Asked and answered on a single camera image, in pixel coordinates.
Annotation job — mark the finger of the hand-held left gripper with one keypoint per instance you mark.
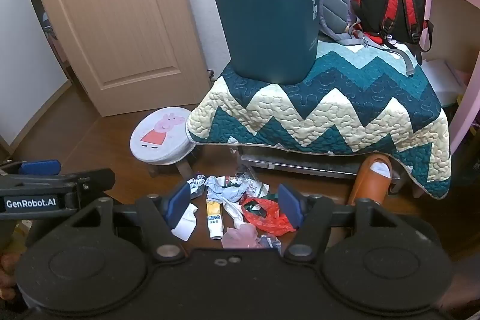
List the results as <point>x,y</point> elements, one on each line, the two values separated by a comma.
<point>39,167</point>
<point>93,179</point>

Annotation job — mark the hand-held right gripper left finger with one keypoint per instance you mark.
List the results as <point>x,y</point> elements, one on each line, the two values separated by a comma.
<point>178,203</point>

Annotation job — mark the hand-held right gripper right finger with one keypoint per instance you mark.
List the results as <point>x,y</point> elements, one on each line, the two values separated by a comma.
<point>290,208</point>

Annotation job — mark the red-orange mesh bag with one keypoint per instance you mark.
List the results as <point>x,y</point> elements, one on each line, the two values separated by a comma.
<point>270,225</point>

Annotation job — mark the white printed sock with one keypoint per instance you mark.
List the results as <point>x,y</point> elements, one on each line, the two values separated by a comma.
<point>221,190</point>

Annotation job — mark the dark teal plastic bin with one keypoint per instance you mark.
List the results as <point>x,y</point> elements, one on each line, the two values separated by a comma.
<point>262,24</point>

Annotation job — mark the crumpled silver wrapper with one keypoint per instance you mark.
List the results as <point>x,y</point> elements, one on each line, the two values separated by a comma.
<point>195,187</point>

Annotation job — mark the white paper scrap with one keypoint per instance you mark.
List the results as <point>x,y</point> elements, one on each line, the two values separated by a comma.
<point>185,226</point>

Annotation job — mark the small bluish printed wrapper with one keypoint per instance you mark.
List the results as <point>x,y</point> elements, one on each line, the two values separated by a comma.
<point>270,242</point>

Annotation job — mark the white and yellow toothpaste tube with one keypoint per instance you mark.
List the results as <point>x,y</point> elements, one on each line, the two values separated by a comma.
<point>214,218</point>

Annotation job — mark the crumpled green and white wrapper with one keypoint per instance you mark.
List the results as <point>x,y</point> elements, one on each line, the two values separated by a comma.
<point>255,188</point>

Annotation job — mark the pink plastic bag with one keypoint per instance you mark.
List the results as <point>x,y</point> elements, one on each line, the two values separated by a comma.
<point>240,237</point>

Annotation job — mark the round stool with pig print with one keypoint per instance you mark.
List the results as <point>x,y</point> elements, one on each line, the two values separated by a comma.
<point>161,140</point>

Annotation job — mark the orange slipper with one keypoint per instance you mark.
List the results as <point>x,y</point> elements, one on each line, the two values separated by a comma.
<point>369,183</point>

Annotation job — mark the white cabinet door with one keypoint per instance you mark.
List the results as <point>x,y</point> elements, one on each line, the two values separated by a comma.
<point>22,61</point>

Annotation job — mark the zigzag teal quilt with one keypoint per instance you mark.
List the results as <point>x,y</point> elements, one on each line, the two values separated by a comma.
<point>337,110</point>

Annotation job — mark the beige wooden door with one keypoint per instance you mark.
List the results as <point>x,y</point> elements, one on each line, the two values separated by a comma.
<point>112,24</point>

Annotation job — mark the pink desk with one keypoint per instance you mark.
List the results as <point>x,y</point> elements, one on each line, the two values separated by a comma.
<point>468,42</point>

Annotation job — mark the metal bench frame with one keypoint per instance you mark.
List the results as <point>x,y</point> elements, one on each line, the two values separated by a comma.
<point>300,164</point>

